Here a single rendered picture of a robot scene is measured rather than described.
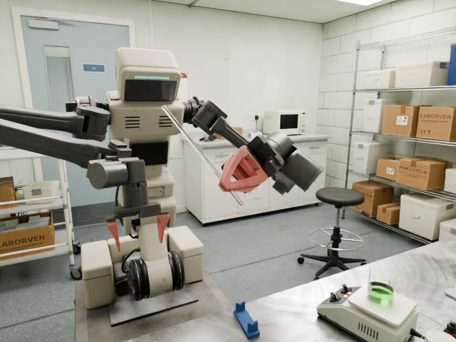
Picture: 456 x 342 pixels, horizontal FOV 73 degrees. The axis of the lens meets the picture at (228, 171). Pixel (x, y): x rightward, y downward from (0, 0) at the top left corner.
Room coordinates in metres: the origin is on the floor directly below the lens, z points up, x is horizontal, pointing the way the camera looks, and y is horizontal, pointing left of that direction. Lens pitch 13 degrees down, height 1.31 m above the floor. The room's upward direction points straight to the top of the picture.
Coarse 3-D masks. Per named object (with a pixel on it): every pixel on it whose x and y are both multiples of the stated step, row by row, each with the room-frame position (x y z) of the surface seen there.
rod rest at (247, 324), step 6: (240, 306) 0.72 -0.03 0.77; (234, 312) 0.71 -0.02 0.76; (240, 312) 0.71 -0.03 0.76; (246, 312) 0.71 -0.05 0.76; (240, 318) 0.69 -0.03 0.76; (246, 318) 0.69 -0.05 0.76; (240, 324) 0.67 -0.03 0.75; (246, 324) 0.67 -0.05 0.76; (252, 324) 0.64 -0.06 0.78; (246, 330) 0.64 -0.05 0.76; (252, 330) 0.64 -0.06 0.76; (258, 330) 0.64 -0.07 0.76; (246, 336) 0.64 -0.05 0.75; (252, 336) 0.63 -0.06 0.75
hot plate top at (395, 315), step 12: (360, 288) 0.70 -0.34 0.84; (348, 300) 0.66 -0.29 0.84; (360, 300) 0.65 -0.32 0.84; (396, 300) 0.65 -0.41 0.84; (408, 300) 0.65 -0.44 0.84; (372, 312) 0.61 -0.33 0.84; (384, 312) 0.61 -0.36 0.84; (396, 312) 0.61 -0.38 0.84; (408, 312) 0.61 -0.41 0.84; (396, 324) 0.57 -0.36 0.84
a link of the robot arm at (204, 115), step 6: (204, 108) 1.15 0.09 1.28; (192, 114) 1.16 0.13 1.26; (198, 114) 1.15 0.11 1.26; (204, 114) 1.14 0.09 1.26; (210, 114) 1.14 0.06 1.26; (198, 120) 1.16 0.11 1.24; (204, 120) 1.13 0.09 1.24; (210, 120) 1.14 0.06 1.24; (216, 120) 1.16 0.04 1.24; (210, 126) 1.15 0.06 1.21
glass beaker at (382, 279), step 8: (376, 264) 0.68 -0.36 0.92; (384, 264) 0.68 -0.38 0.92; (368, 272) 0.67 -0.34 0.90; (376, 272) 0.68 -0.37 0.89; (384, 272) 0.68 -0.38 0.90; (392, 272) 0.66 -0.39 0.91; (368, 280) 0.66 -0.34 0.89; (376, 280) 0.64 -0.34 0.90; (384, 280) 0.63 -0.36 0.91; (392, 280) 0.63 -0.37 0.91; (368, 288) 0.65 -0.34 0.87; (376, 288) 0.63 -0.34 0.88; (384, 288) 0.63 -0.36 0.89; (392, 288) 0.63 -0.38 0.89; (368, 296) 0.65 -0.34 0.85; (376, 296) 0.63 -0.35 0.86; (384, 296) 0.63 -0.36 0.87; (392, 296) 0.63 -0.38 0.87; (376, 304) 0.63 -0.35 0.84; (384, 304) 0.63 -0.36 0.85; (392, 304) 0.63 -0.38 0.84
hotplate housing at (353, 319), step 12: (324, 312) 0.69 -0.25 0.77; (336, 312) 0.67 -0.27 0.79; (348, 312) 0.65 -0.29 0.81; (360, 312) 0.63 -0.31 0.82; (336, 324) 0.67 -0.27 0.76; (348, 324) 0.64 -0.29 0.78; (360, 324) 0.62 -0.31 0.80; (372, 324) 0.60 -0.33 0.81; (384, 324) 0.59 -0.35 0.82; (408, 324) 0.60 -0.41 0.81; (360, 336) 0.62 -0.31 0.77; (372, 336) 0.60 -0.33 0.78; (384, 336) 0.58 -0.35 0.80; (396, 336) 0.57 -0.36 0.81; (408, 336) 0.61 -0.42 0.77; (420, 336) 0.60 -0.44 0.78
